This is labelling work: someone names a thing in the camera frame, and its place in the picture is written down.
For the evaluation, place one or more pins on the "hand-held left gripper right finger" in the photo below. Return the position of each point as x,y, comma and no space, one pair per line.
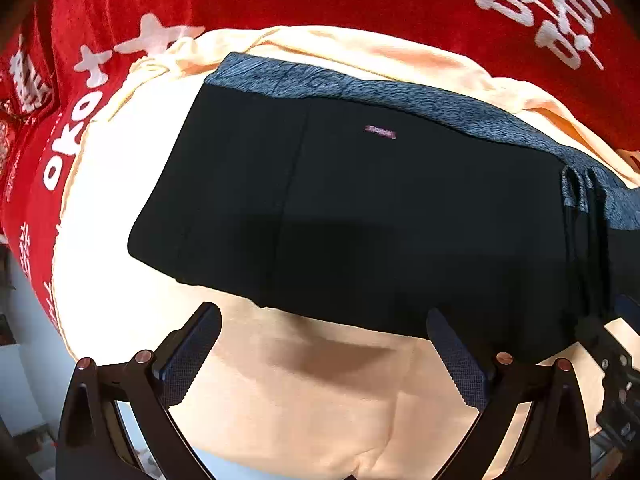
460,360

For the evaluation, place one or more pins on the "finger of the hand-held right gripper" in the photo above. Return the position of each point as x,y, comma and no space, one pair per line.
602,347
629,307

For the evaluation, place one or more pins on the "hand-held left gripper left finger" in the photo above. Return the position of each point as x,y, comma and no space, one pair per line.
192,355

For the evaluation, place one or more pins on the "black pants with blue stripes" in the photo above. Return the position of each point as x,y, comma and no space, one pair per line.
350,220

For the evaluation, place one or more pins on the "cream cloth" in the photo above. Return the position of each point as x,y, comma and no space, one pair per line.
310,395

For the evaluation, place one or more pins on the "red printed blanket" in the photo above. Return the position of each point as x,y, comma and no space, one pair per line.
300,0

